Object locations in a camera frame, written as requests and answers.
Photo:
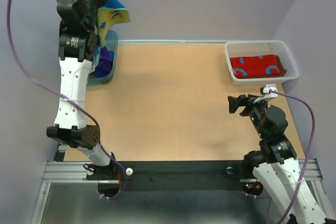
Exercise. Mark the teal plastic bin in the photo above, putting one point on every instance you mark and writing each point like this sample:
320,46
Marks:
111,44

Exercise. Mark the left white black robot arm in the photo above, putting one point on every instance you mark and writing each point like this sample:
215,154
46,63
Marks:
77,41

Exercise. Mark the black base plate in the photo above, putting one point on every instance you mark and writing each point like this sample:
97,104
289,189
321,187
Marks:
178,176

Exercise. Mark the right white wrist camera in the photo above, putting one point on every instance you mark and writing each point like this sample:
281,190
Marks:
268,92

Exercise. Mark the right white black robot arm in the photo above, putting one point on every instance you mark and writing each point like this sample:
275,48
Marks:
275,164

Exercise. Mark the brown towel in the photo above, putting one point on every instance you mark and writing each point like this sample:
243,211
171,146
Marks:
282,70

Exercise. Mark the blue towel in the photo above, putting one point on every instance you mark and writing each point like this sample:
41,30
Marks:
111,13

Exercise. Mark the white plastic mesh basket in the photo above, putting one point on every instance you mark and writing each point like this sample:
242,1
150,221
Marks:
252,62

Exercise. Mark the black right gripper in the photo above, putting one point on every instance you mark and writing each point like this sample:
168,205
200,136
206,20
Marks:
242,100

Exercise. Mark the purple towel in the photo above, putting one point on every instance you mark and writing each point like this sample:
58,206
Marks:
105,63

